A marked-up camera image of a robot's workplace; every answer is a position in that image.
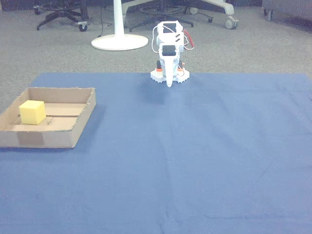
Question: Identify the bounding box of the shallow cardboard box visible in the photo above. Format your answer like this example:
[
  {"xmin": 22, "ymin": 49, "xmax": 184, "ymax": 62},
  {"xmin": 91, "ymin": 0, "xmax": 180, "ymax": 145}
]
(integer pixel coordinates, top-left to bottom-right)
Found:
[{"xmin": 0, "ymin": 87, "xmax": 97, "ymax": 149}]

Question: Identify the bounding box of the white cable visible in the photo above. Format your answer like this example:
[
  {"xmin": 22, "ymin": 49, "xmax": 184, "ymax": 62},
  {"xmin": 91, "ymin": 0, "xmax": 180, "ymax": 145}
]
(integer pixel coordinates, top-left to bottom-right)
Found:
[{"xmin": 151, "ymin": 25, "xmax": 159, "ymax": 54}]

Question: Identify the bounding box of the yellow foam block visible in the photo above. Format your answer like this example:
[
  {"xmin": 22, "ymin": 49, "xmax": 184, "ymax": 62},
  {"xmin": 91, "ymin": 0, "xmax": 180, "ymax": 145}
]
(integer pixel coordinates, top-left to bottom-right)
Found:
[{"xmin": 19, "ymin": 99, "xmax": 47, "ymax": 126}]

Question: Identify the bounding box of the white pedestal table base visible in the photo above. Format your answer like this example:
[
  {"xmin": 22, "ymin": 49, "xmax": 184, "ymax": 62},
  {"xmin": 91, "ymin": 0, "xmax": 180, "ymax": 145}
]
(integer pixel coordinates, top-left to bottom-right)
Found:
[{"xmin": 91, "ymin": 0, "xmax": 149, "ymax": 52}]

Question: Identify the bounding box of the grey furniture piece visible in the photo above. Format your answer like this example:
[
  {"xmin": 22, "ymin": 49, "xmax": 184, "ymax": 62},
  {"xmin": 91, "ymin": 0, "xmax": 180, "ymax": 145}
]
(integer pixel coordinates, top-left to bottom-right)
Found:
[{"xmin": 262, "ymin": 0, "xmax": 312, "ymax": 22}]

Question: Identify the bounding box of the black floor cable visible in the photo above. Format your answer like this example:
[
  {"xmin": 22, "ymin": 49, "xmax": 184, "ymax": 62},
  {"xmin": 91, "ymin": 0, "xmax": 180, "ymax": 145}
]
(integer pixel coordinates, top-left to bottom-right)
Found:
[{"xmin": 97, "ymin": 4, "xmax": 105, "ymax": 39}]

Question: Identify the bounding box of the red cable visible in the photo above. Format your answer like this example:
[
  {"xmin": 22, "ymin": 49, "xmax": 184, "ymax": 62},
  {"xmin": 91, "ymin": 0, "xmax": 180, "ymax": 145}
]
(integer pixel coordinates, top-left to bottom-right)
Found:
[{"xmin": 182, "ymin": 29, "xmax": 196, "ymax": 51}]

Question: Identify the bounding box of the blue cloth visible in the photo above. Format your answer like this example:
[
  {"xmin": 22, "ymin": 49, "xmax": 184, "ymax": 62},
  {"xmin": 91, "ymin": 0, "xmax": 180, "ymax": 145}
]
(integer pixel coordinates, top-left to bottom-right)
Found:
[{"xmin": 0, "ymin": 72, "xmax": 312, "ymax": 234}]

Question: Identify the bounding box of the black office chair base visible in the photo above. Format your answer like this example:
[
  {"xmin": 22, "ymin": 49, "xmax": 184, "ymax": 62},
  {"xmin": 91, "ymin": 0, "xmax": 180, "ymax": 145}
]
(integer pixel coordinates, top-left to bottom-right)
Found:
[{"xmin": 33, "ymin": 0, "xmax": 90, "ymax": 32}]

